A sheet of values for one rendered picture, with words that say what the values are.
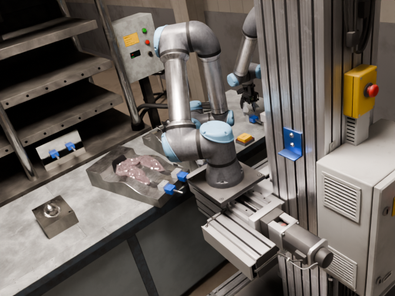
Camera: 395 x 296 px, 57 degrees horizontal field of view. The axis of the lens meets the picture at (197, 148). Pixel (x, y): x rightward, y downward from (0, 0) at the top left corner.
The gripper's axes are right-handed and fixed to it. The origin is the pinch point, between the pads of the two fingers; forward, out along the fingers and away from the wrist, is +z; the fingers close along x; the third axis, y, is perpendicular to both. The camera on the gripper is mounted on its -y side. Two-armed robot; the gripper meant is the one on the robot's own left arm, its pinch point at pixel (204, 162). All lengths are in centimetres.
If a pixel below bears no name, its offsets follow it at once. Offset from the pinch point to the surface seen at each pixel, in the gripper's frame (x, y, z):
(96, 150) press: -34, -78, 6
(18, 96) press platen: -63, -81, -44
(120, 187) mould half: -42.2, -14.0, -1.5
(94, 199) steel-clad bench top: -55, -24, 5
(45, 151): -63, -80, -7
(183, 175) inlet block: -15.3, 4.4, -2.3
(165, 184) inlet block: -25.9, 4.9, -3.6
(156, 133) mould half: -7.0, -36.5, -8.7
